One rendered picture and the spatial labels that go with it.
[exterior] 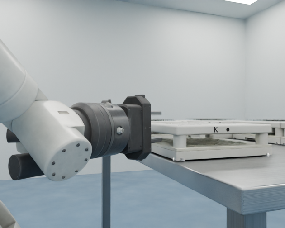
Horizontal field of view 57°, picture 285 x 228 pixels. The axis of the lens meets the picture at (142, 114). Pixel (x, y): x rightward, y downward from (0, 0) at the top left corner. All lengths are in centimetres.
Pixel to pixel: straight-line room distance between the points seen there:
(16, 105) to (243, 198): 29
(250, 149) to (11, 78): 51
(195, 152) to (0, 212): 44
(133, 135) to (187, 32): 477
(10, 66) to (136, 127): 25
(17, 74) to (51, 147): 9
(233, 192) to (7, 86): 30
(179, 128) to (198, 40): 476
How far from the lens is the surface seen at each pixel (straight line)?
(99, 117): 38
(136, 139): 47
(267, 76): 531
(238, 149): 62
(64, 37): 452
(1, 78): 28
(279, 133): 95
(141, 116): 48
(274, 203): 41
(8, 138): 64
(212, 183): 42
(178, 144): 54
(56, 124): 34
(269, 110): 523
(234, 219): 42
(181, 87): 492
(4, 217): 68
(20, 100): 30
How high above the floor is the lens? 94
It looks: 1 degrees up
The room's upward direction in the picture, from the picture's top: straight up
